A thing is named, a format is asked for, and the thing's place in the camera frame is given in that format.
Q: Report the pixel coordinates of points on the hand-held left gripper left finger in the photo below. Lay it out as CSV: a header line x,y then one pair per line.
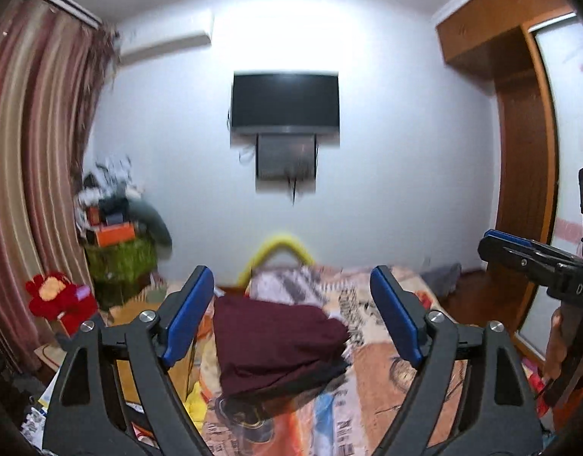
x,y
189,313

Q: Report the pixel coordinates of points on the wooden wardrobe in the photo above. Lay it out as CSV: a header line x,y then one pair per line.
x,y
514,118

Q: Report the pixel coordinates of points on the green covered pile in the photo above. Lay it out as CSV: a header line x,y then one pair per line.
x,y
122,268

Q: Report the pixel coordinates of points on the person's right hand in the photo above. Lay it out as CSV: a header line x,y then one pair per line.
x,y
555,342

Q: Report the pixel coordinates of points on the black cloth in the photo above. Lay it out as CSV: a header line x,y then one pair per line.
x,y
315,377

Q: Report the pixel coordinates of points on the black wall television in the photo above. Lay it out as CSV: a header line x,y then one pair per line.
x,y
284,99

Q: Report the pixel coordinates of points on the pile of papers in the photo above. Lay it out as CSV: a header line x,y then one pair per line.
x,y
34,413

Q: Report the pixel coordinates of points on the grey cloth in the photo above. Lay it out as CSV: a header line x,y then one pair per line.
x,y
443,278

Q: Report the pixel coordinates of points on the yellow tube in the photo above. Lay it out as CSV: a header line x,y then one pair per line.
x,y
282,242

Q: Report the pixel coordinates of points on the wooden bedside cabinet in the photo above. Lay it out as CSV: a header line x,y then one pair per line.
x,y
129,313

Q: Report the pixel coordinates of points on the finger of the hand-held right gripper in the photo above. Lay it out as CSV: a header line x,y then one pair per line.
x,y
507,238
510,259

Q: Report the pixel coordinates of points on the grey box under television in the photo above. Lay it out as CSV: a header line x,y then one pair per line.
x,y
286,161

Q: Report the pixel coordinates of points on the white air conditioner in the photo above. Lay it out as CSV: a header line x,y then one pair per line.
x,y
163,40

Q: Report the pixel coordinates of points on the striped curtain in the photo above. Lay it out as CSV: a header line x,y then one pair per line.
x,y
30,175

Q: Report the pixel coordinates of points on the pile of clutter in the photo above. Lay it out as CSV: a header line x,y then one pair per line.
x,y
106,190

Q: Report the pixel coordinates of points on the curtain rail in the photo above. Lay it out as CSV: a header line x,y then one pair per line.
x,y
63,0

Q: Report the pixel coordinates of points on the dark green jacket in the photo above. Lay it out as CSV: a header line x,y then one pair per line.
x,y
153,221

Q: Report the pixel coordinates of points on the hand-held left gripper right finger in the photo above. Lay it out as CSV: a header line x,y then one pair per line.
x,y
396,313

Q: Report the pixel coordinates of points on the orange box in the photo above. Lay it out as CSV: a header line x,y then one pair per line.
x,y
113,235

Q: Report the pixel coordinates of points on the red plush toy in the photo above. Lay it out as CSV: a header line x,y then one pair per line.
x,y
53,294

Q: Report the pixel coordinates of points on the white wardrobe sliding door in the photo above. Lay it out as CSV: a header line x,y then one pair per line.
x,y
564,128

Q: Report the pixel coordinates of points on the maroon garment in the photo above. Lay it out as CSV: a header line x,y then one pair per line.
x,y
277,337

